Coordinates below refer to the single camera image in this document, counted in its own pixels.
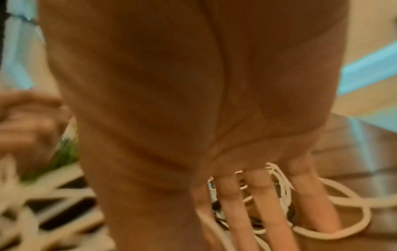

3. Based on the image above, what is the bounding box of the person's right hand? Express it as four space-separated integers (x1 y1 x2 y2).
37 0 352 251

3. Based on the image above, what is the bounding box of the person's left hand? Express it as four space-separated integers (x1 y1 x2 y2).
0 89 73 172

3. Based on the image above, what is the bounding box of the tangle of white cables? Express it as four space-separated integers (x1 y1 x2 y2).
206 162 397 251

